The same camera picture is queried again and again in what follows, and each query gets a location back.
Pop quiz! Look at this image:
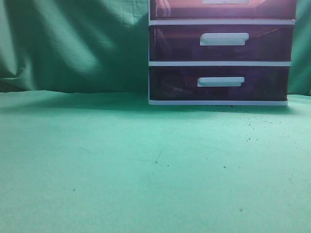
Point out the white plastic drawer cabinet frame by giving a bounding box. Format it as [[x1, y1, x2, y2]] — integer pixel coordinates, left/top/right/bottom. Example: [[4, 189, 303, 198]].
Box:
[[148, 4, 296, 106]]

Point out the green cloth table cover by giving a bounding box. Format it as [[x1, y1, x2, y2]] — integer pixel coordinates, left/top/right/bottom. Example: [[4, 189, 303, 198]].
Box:
[[0, 91, 311, 233]]

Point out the tinted purple drawer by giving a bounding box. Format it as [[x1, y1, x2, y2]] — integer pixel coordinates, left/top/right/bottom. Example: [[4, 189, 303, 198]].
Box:
[[149, 0, 297, 19], [149, 66, 290, 101], [149, 25, 294, 62]]

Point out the green cloth backdrop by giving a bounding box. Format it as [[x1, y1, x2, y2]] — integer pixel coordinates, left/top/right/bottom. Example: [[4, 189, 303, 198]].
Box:
[[0, 0, 311, 96]]

